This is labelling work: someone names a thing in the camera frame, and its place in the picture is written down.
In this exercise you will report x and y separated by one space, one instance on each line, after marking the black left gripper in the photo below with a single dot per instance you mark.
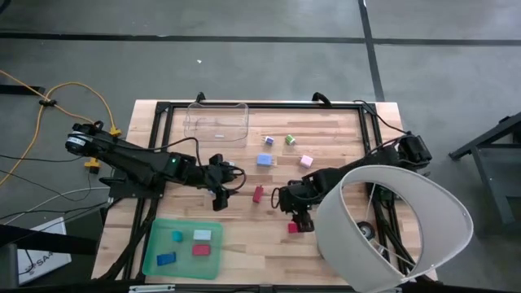
215 175

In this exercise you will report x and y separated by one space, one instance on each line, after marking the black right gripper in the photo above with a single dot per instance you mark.
301 197

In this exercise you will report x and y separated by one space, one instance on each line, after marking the red printed box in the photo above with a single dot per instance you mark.
292 228

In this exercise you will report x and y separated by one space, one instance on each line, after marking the red multi-port wall charger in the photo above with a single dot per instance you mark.
257 194

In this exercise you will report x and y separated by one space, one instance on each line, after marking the pink wall charger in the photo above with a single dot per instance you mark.
306 161

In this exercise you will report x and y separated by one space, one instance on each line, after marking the small lavender wall charger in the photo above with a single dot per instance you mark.
269 141

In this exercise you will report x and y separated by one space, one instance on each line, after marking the green white wall charger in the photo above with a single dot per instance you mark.
290 140

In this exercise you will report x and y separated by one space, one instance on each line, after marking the blue box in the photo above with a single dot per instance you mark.
166 259

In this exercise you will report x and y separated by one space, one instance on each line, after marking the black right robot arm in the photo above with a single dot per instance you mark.
366 156

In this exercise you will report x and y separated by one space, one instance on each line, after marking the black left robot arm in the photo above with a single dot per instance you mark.
134 160

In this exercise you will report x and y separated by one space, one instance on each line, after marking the white lamp shade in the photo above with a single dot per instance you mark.
342 252

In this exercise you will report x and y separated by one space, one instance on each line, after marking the clear plastic tray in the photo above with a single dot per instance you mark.
215 122

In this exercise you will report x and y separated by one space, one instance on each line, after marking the small teal box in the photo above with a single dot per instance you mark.
177 236

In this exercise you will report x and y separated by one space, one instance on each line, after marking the translucent green plastic tray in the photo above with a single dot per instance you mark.
185 266

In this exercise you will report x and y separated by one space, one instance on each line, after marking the black slanted bar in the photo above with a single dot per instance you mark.
40 240

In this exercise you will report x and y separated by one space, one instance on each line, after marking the white printed cardboard box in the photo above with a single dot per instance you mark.
45 260

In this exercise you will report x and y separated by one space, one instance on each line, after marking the dark metal cart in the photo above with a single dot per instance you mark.
500 183

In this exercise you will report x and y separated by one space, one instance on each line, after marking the black floor bar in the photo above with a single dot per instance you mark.
20 90

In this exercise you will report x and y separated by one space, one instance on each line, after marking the black metal table frame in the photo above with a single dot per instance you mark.
285 106

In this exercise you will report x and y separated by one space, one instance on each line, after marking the silver bracket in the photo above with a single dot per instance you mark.
150 288

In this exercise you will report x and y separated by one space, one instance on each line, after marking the grey post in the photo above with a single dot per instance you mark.
8 268

